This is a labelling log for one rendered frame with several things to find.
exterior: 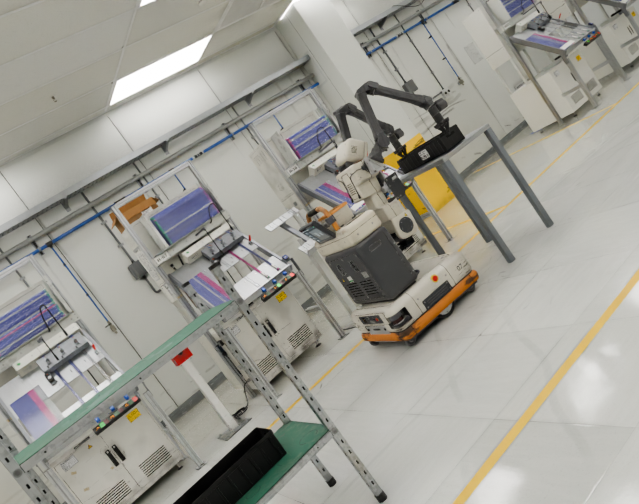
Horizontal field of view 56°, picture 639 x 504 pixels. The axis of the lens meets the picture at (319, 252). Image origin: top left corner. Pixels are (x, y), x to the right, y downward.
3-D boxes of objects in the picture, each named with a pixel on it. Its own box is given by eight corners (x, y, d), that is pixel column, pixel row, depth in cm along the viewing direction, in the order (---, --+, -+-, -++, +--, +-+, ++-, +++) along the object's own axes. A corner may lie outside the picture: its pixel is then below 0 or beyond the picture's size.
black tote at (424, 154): (404, 174, 436) (396, 161, 435) (420, 162, 443) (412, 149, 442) (447, 151, 383) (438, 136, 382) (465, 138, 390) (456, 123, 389)
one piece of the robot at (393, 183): (394, 203, 381) (375, 175, 379) (375, 212, 407) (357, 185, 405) (411, 190, 387) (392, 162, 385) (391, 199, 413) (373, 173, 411)
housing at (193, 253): (237, 237, 512) (233, 225, 502) (191, 269, 489) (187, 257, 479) (231, 233, 516) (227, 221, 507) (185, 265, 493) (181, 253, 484)
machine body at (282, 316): (326, 340, 504) (283, 280, 498) (265, 395, 472) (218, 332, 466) (295, 345, 561) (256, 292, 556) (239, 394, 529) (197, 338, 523)
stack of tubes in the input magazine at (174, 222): (220, 211, 502) (201, 185, 499) (171, 244, 478) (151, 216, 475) (216, 215, 513) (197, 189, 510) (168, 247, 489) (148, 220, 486)
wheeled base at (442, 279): (410, 345, 351) (386, 310, 349) (365, 344, 410) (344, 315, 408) (484, 278, 376) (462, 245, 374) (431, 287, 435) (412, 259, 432)
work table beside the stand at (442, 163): (512, 262, 381) (442, 158, 373) (451, 274, 446) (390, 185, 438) (554, 223, 397) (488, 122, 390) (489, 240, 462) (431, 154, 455)
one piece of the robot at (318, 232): (345, 241, 362) (314, 222, 356) (324, 249, 394) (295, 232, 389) (353, 225, 365) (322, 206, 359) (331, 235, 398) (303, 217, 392)
